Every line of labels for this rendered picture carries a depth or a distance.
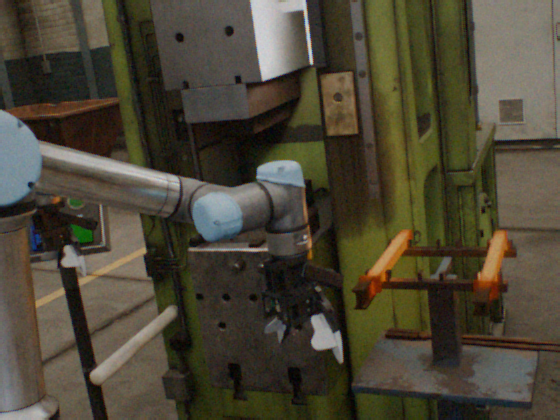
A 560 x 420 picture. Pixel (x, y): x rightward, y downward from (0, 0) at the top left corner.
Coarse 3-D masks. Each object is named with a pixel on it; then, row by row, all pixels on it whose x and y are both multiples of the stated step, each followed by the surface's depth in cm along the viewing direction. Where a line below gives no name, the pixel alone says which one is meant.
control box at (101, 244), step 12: (84, 204) 207; (96, 204) 207; (84, 216) 206; (96, 216) 206; (108, 216) 213; (96, 228) 205; (108, 228) 211; (96, 240) 204; (108, 240) 209; (36, 252) 203; (84, 252) 207; (96, 252) 209
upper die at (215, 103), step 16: (272, 80) 208; (288, 80) 220; (192, 96) 197; (208, 96) 195; (224, 96) 193; (240, 96) 192; (256, 96) 197; (272, 96) 207; (288, 96) 219; (192, 112) 198; (208, 112) 197; (224, 112) 195; (240, 112) 193; (256, 112) 196
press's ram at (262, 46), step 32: (160, 0) 192; (192, 0) 189; (224, 0) 185; (256, 0) 186; (288, 0) 199; (160, 32) 195; (192, 32) 191; (224, 32) 188; (256, 32) 185; (288, 32) 207; (192, 64) 194; (224, 64) 191; (256, 64) 187; (288, 64) 206
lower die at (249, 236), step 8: (304, 184) 231; (312, 200) 238; (248, 232) 203; (256, 232) 202; (264, 232) 201; (224, 240) 207; (232, 240) 206; (240, 240) 205; (248, 240) 204; (264, 240) 202
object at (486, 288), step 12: (492, 240) 167; (504, 240) 167; (492, 252) 160; (492, 264) 153; (480, 276) 147; (492, 276) 146; (480, 288) 140; (492, 288) 142; (480, 300) 135; (492, 300) 141; (480, 312) 135
